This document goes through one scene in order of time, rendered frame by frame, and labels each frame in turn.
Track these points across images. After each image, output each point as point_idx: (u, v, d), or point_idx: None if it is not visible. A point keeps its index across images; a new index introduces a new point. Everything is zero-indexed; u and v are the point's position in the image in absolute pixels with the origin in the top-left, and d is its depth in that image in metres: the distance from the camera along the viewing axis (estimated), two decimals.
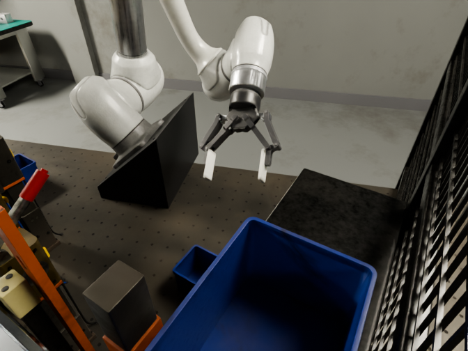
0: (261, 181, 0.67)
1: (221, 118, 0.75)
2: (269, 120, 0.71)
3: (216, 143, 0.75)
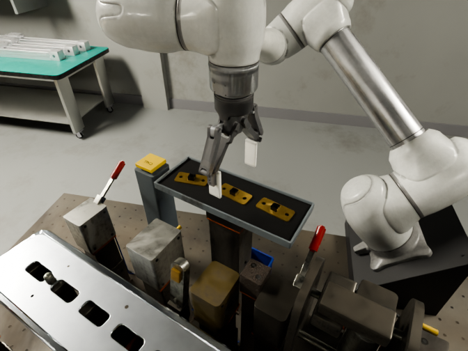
0: (249, 164, 0.76)
1: (221, 133, 0.58)
2: None
3: (218, 159, 0.62)
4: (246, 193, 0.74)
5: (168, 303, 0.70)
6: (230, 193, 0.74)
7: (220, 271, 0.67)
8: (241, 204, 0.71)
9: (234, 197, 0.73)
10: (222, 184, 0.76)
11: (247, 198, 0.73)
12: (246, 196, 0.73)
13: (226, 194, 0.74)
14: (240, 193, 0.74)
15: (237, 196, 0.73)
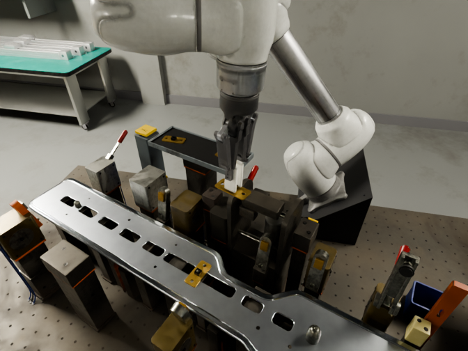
0: None
1: (228, 135, 0.59)
2: None
3: (233, 154, 0.66)
4: (246, 189, 0.73)
5: (157, 219, 1.06)
6: None
7: (190, 195, 1.02)
8: (240, 199, 0.70)
9: (233, 192, 0.72)
10: (221, 180, 0.75)
11: (246, 193, 0.72)
12: (245, 191, 0.72)
13: (225, 189, 0.72)
14: (239, 188, 0.73)
15: (236, 191, 0.72)
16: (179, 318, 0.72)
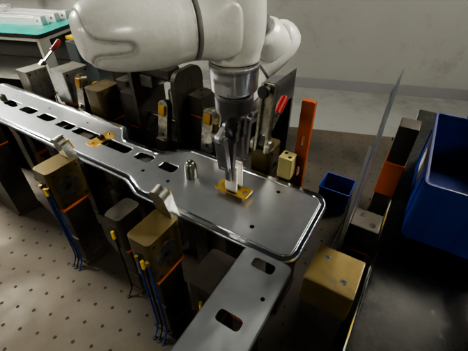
0: None
1: (226, 137, 0.59)
2: None
3: (232, 155, 0.66)
4: (246, 187, 0.73)
5: (77, 108, 1.11)
6: None
7: (106, 82, 1.07)
8: (242, 198, 0.70)
9: (234, 192, 0.72)
10: (221, 180, 0.75)
11: (248, 191, 0.72)
12: (246, 190, 0.72)
13: (225, 189, 0.72)
14: (239, 187, 0.73)
15: (237, 191, 0.72)
16: (63, 153, 0.77)
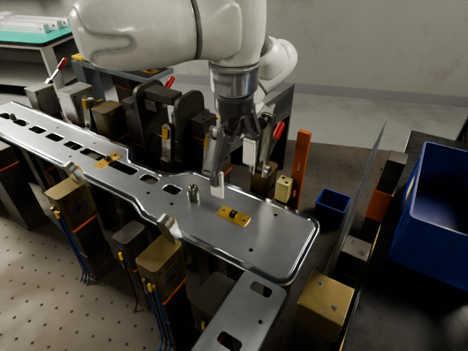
0: (248, 164, 0.76)
1: (223, 133, 0.58)
2: None
3: (220, 160, 0.62)
4: (245, 214, 0.79)
5: (83, 127, 1.16)
6: (230, 215, 0.78)
7: (111, 103, 1.12)
8: (241, 225, 0.76)
9: (234, 219, 0.77)
10: (221, 207, 0.81)
11: (246, 219, 0.77)
12: (245, 217, 0.78)
13: (226, 217, 0.78)
14: (239, 214, 0.79)
15: (236, 219, 0.78)
16: (73, 177, 0.82)
